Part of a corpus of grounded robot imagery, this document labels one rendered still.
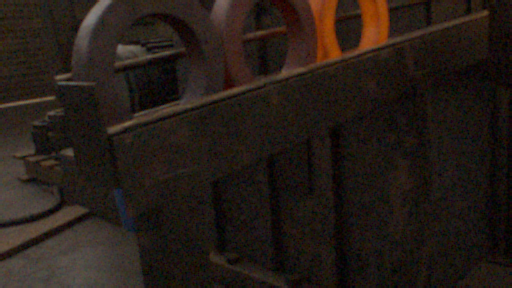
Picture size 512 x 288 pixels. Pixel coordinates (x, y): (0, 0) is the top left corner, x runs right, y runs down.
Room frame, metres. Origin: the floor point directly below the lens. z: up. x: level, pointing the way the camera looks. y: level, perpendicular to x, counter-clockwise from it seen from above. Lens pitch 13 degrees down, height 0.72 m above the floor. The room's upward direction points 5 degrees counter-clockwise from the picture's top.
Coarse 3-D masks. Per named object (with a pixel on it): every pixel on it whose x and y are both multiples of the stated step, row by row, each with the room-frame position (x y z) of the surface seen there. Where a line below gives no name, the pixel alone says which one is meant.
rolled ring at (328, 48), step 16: (320, 0) 0.80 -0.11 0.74; (336, 0) 0.82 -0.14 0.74; (368, 0) 0.90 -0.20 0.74; (384, 0) 0.91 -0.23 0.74; (320, 16) 0.79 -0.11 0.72; (368, 16) 0.91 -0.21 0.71; (384, 16) 0.91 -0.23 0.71; (320, 32) 0.79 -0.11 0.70; (368, 32) 0.91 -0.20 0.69; (384, 32) 0.91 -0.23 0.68; (320, 48) 0.80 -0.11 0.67; (336, 48) 0.81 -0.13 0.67
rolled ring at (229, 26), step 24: (240, 0) 0.68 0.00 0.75; (288, 0) 0.75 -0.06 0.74; (216, 24) 0.68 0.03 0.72; (240, 24) 0.68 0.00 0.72; (288, 24) 0.78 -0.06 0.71; (312, 24) 0.78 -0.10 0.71; (240, 48) 0.68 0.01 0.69; (288, 48) 0.79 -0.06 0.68; (312, 48) 0.78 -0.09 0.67; (240, 72) 0.68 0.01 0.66
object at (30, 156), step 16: (32, 128) 2.73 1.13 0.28; (48, 128) 2.69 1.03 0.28; (64, 128) 2.52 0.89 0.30; (48, 144) 2.68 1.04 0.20; (64, 144) 2.51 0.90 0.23; (32, 160) 2.60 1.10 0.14; (48, 160) 2.56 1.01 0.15; (32, 176) 2.76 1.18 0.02; (48, 176) 2.60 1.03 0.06; (48, 192) 2.49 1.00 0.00
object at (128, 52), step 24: (120, 48) 2.00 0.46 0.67; (144, 48) 2.08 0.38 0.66; (168, 48) 2.13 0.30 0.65; (144, 72) 1.95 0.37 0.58; (168, 72) 2.03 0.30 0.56; (120, 96) 1.94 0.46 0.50; (144, 96) 1.92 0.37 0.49; (168, 96) 2.00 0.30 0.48; (72, 168) 2.17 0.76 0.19; (72, 192) 2.20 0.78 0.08; (96, 192) 2.05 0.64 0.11
